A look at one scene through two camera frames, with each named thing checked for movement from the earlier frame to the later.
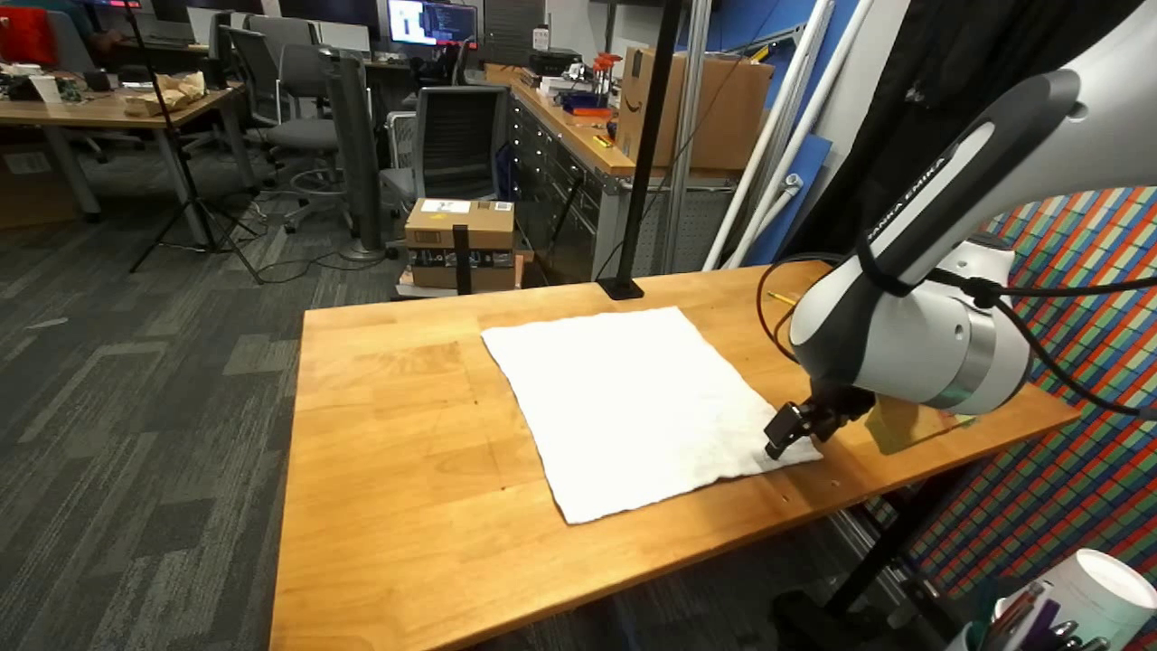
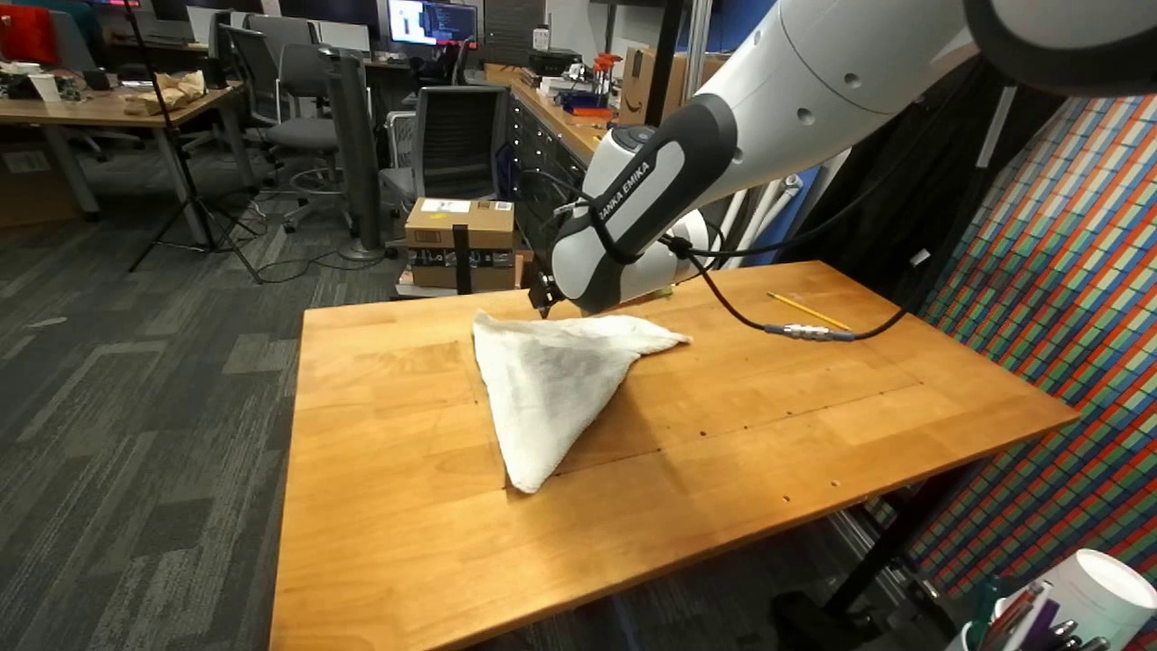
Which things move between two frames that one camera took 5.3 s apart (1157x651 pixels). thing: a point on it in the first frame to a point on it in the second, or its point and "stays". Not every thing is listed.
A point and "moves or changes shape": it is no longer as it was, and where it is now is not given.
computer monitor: (435, 24) stays
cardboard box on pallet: (431, 245) stays
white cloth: (633, 407) moves or changes shape
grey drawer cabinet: (570, 196) stays
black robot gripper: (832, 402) to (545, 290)
